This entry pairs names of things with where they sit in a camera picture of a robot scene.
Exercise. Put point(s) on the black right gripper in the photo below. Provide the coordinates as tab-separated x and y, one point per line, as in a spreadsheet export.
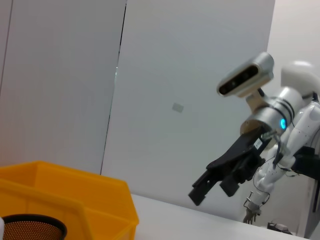
240	155

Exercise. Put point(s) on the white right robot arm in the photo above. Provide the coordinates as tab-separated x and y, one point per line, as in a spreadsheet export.
287	102

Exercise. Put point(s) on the black mesh pen holder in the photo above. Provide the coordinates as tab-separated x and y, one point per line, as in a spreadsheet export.
30	227

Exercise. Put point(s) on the small black floor object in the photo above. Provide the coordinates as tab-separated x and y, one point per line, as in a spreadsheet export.
278	227

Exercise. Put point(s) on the black box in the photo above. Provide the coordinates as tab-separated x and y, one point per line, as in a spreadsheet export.
308	162

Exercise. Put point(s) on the white humanoid robot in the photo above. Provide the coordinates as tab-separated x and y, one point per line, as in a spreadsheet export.
300	135

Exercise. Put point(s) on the yellow plastic bin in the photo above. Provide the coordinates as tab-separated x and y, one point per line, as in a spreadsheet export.
75	190

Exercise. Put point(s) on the grey wall sticker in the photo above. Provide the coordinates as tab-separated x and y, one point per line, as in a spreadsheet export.
178	107

